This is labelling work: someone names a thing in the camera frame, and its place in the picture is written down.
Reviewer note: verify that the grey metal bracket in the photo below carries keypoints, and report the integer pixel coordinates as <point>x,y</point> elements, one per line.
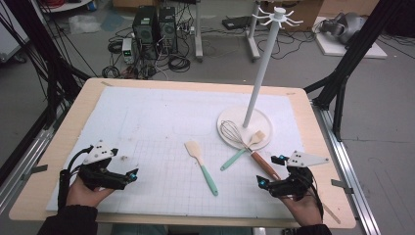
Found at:
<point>39,169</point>
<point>341,184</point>

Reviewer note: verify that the black computer tower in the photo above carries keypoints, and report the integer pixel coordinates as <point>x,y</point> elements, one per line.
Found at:
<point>145,31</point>
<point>168,31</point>

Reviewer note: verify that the white desk leg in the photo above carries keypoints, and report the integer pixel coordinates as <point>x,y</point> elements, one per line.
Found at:
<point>252,36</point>
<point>198,32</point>

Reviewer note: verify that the person's left hand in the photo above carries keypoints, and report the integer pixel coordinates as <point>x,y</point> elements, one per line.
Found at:
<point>83,196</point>

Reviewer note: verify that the black flat box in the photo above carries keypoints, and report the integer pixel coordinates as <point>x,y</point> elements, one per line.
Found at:
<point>236,22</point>

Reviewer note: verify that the white grid mat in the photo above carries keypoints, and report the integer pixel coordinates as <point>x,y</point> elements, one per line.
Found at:
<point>156,124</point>

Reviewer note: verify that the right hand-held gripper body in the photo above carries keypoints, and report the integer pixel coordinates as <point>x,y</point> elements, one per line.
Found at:
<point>297,186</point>

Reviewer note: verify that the beige tape strip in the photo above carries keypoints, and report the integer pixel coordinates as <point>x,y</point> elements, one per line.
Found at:
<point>332,213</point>

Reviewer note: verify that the white power supply unit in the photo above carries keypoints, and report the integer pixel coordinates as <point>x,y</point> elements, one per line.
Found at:
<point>128,50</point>

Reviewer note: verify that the clear plastic bag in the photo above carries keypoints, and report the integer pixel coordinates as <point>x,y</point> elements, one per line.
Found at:
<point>84,23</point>

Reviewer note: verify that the grey headset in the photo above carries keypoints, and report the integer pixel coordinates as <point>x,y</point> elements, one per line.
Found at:
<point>345,27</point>

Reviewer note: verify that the white board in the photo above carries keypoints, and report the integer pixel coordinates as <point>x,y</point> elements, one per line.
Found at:
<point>329,47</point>

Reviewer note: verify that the white cabinet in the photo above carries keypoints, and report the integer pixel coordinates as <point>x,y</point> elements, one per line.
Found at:
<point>9,36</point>

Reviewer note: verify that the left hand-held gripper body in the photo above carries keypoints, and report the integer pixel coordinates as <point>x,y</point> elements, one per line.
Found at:
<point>98,153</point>

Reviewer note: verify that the white utensil rack stand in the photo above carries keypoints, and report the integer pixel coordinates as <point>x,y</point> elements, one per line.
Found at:
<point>261,76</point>

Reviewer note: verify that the aluminium rail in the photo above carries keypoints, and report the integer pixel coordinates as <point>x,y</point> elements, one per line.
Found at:
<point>349,169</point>
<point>26,163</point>

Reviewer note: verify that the round white table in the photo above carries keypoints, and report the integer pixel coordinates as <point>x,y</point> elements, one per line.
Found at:
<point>65,6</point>

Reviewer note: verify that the person's right hand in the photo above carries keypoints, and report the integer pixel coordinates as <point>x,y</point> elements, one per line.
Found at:
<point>305,212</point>

